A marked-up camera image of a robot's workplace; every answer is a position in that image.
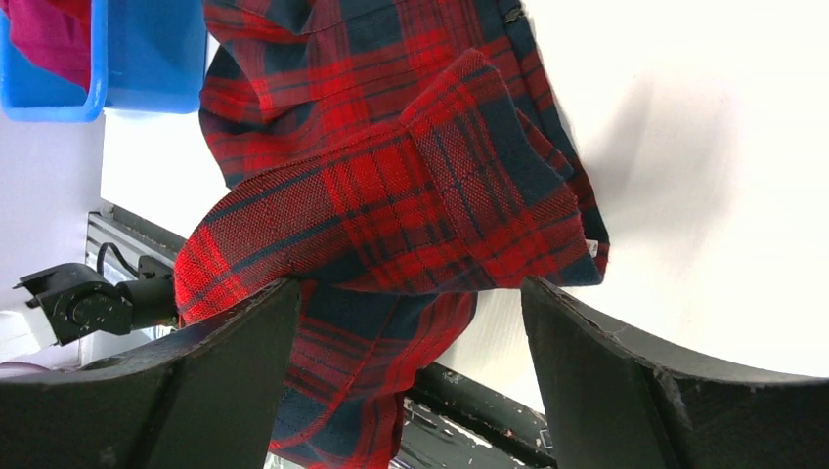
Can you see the red black plaid garment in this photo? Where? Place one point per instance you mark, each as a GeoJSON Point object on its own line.
{"type": "Point", "coordinates": [397, 158]}

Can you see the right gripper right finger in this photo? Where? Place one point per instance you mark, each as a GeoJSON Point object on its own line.
{"type": "Point", "coordinates": [616, 396]}

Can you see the blue plastic bin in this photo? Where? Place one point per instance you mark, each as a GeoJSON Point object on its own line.
{"type": "Point", "coordinates": [145, 56]}

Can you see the magenta garment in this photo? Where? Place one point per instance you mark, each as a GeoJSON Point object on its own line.
{"type": "Point", "coordinates": [53, 35]}

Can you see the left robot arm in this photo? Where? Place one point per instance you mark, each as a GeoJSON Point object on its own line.
{"type": "Point", "coordinates": [77, 300]}

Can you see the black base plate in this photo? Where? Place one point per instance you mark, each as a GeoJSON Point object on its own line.
{"type": "Point", "coordinates": [451, 421]}

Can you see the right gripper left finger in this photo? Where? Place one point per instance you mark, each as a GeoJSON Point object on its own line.
{"type": "Point", "coordinates": [205, 396]}

